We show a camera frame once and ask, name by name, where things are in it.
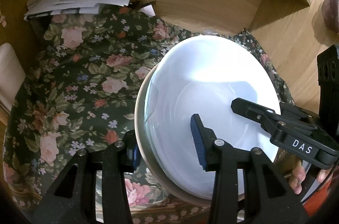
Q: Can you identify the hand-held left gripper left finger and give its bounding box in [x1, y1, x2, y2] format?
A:
[33, 130, 141, 224]

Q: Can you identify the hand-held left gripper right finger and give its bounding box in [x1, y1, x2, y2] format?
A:
[190, 113, 310, 224]

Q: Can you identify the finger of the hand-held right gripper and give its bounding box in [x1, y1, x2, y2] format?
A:
[279, 103, 319, 132]
[230, 98, 286, 138]

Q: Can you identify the pink plate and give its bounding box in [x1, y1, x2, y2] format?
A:
[134, 65, 249, 207]

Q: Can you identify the teal bowl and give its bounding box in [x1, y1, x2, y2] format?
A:
[144, 35, 282, 200]

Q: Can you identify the person's right hand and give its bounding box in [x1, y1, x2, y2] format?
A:
[288, 160, 333, 196]

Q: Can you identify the orange cloth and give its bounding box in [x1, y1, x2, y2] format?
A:
[302, 179, 337, 214]

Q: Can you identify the floral tablecloth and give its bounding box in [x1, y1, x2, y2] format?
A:
[3, 6, 294, 224]

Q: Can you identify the cream rectangular object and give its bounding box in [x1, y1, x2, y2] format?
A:
[0, 43, 26, 112]

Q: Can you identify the stack of white papers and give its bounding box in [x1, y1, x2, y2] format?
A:
[24, 0, 133, 21]

